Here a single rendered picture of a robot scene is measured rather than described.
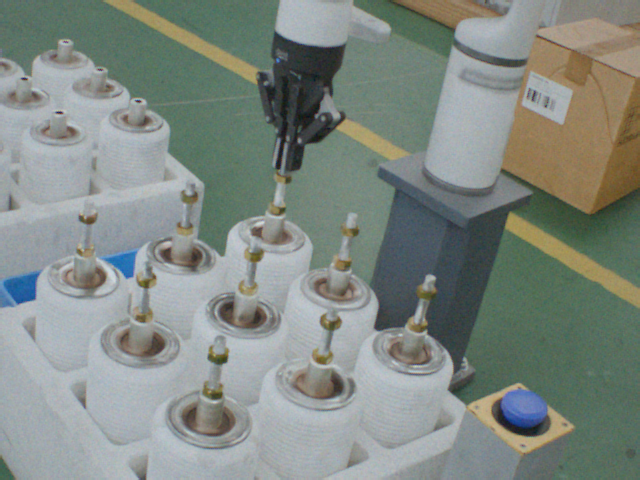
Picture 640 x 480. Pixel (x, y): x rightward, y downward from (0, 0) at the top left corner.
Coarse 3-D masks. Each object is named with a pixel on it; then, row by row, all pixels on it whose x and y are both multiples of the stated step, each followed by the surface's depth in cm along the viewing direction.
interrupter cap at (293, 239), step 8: (264, 216) 118; (240, 224) 115; (248, 224) 116; (256, 224) 116; (288, 224) 117; (240, 232) 114; (248, 232) 114; (256, 232) 115; (288, 232) 116; (296, 232) 116; (248, 240) 112; (264, 240) 114; (280, 240) 114; (288, 240) 114; (296, 240) 114; (304, 240) 115; (264, 248) 112; (272, 248) 112; (280, 248) 112; (288, 248) 113; (296, 248) 113
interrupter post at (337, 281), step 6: (330, 270) 106; (336, 270) 105; (342, 270) 105; (348, 270) 106; (330, 276) 106; (336, 276) 105; (342, 276) 105; (348, 276) 106; (330, 282) 106; (336, 282) 106; (342, 282) 106; (330, 288) 106; (336, 288) 106; (342, 288) 106; (330, 294) 106; (336, 294) 106; (342, 294) 107
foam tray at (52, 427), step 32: (224, 256) 123; (0, 320) 103; (32, 320) 106; (0, 352) 103; (32, 352) 100; (0, 384) 105; (32, 384) 97; (64, 384) 97; (0, 416) 108; (32, 416) 99; (64, 416) 93; (448, 416) 104; (0, 448) 110; (32, 448) 101; (64, 448) 94; (96, 448) 90; (128, 448) 91; (384, 448) 97; (416, 448) 98; (448, 448) 99
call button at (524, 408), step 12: (504, 396) 83; (516, 396) 83; (528, 396) 83; (504, 408) 82; (516, 408) 82; (528, 408) 82; (540, 408) 82; (516, 420) 81; (528, 420) 81; (540, 420) 81
